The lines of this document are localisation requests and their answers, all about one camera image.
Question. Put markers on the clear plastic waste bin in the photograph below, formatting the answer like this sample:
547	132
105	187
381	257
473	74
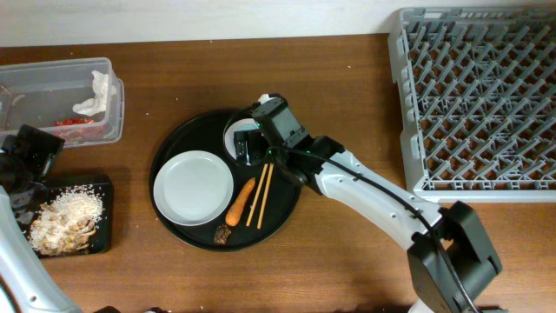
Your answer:
41	94

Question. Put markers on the white dinner plate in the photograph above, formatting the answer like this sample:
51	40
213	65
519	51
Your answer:
193	188

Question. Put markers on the red snack wrapper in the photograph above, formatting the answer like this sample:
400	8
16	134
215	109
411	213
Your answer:
78	129

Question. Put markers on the white tissue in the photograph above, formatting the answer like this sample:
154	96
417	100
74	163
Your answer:
102	91

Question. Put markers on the rice and shell leftovers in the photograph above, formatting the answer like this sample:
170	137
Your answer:
65	225

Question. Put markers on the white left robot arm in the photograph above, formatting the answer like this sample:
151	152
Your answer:
26	286

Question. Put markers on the brown food scrap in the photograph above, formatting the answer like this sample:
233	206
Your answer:
221	234

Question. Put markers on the orange carrot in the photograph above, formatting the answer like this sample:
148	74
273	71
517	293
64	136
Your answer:
234	214

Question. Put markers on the black rectangular waste tray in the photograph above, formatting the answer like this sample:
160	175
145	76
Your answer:
26	206

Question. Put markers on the white small bowl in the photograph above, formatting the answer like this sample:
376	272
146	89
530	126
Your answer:
239	138

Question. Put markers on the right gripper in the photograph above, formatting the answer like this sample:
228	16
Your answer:
256	154

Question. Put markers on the grey dishwasher rack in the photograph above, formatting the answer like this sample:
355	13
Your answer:
477	97

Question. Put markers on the round black serving tray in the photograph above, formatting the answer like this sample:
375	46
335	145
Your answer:
205	133

